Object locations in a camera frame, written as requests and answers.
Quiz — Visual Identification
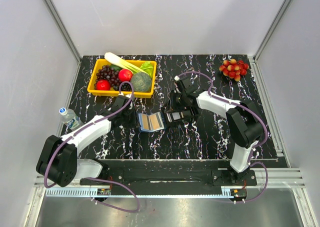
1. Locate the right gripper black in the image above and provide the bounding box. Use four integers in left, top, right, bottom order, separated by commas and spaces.
164, 90, 187, 114

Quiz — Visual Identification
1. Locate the black card tray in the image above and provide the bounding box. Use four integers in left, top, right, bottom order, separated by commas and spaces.
161, 106, 200, 128

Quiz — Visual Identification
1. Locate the gold credit card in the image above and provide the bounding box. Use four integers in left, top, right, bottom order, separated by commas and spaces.
149, 112, 164, 130
141, 114, 150, 131

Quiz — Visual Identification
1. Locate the blue card holder wallet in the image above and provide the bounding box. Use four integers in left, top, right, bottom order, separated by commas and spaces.
138, 111, 165, 133

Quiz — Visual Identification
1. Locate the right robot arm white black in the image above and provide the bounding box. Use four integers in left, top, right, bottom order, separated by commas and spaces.
161, 75, 267, 185

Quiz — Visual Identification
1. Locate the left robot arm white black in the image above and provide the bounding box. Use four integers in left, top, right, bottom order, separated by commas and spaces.
36, 94, 137, 188

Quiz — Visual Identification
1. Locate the dark blue grape bunch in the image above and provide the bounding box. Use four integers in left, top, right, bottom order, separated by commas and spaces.
112, 82, 132, 92

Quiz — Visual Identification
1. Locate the green cantaloupe melon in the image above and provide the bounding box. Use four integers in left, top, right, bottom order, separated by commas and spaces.
130, 72, 152, 93

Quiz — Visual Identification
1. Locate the red apple lower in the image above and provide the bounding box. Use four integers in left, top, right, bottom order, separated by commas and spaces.
95, 79, 111, 91

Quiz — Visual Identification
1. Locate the red apple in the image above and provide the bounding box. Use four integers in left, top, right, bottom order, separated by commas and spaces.
118, 69, 133, 82
95, 79, 111, 91

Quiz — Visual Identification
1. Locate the red apple upper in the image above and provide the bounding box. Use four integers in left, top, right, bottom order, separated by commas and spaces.
118, 69, 133, 82

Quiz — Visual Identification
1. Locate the yellow plastic bin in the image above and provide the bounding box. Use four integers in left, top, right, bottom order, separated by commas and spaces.
87, 58, 158, 99

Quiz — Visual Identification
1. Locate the purple grape bunch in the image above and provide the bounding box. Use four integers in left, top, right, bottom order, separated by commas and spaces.
95, 65, 121, 87

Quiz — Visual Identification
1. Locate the green avocado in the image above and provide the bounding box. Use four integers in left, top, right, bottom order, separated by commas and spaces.
110, 64, 122, 71

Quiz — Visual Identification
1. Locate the green lettuce leaf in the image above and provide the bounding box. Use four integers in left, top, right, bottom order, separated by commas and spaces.
140, 61, 154, 78

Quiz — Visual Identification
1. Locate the red lychee bunch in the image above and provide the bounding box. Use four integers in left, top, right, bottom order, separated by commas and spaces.
218, 58, 250, 82

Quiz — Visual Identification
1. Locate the clear water bottle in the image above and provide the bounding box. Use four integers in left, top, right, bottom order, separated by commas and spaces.
59, 107, 83, 131

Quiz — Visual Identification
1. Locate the white daikon radish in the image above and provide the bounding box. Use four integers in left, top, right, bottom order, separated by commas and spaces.
104, 52, 145, 74

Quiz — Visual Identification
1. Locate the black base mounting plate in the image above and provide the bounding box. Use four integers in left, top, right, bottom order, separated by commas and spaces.
79, 159, 258, 197

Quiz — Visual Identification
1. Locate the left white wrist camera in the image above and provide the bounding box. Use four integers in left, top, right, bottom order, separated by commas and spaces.
118, 91, 135, 101

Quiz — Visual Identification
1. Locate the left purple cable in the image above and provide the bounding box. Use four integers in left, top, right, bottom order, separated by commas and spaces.
43, 80, 141, 212

